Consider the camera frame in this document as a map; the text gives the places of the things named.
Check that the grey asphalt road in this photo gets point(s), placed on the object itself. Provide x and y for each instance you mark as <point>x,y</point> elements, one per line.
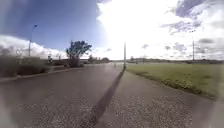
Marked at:
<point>76,96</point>

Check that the thin pole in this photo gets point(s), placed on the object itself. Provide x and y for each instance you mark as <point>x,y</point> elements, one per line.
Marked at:
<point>124,56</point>

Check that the street lamp pole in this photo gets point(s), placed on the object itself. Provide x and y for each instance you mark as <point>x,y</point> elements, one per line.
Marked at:
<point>29,46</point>

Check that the green hedge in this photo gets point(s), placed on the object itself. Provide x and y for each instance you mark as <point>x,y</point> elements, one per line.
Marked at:
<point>26,65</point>

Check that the kerb strip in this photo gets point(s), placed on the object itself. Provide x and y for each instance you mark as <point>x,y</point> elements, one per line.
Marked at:
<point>36,74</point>

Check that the grass field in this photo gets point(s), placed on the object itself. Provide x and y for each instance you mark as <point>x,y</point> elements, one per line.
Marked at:
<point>180,73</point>

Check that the dark leafy tree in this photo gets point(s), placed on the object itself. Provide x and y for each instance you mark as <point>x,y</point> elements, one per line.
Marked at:
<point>77,50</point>

